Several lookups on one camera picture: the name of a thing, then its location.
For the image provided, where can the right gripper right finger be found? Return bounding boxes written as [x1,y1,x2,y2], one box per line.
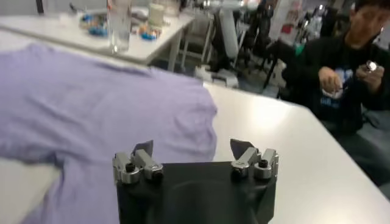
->
[229,138,280,181]

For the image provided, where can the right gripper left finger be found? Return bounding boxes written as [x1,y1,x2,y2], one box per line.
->
[112,139,165,185]

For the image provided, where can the purple t-shirt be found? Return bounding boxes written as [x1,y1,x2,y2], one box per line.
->
[0,42,219,224]

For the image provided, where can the person in black clothes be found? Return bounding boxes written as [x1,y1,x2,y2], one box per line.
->
[278,0,390,187]

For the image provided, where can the white wheeled background robot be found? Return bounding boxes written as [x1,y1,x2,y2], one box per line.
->
[194,0,260,89]

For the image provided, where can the black office chair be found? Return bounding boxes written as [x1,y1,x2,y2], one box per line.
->
[243,2,275,63]

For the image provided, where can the clear bottle pale cap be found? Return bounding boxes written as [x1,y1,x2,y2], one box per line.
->
[106,0,132,55]

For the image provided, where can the white shelf red boxes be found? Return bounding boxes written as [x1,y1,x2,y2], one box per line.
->
[269,0,303,47]

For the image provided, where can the cream lidded canister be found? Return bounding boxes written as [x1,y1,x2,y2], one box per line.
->
[148,2,166,27]

